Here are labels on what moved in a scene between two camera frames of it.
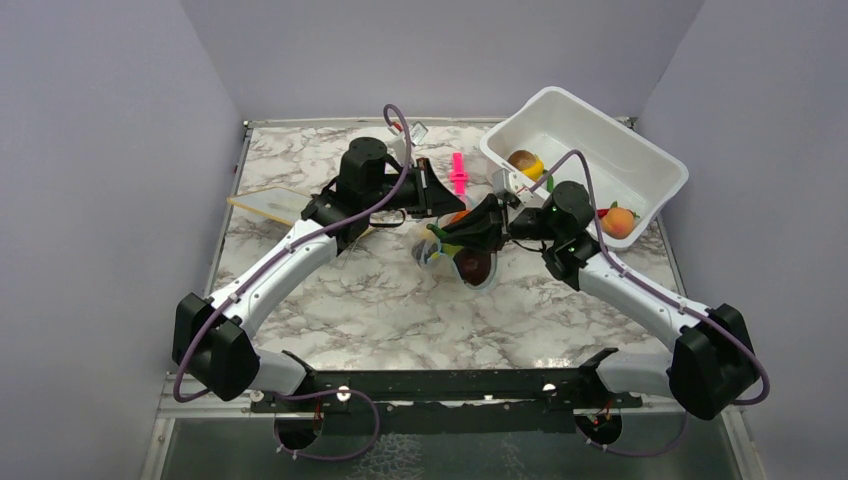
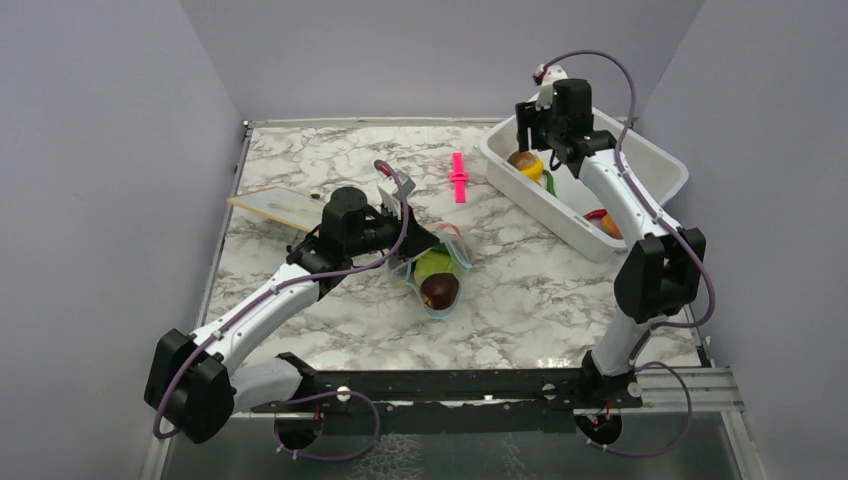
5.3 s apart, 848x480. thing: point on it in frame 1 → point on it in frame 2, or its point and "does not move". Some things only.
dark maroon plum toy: x=474 y=265 → x=440 y=290
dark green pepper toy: x=446 y=234 → x=442 y=248
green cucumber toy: x=550 y=181 does not move
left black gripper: x=431 y=193 → x=417 y=239
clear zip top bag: x=477 y=268 → x=436 y=274
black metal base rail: x=491 y=399 does not move
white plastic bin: x=554 y=137 does not move
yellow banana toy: x=536 y=171 does not move
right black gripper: x=484 y=227 → x=527 y=116
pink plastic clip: x=458 y=175 does not move
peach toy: x=618 y=222 does not move
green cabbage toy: x=450 y=250 → x=431 y=263
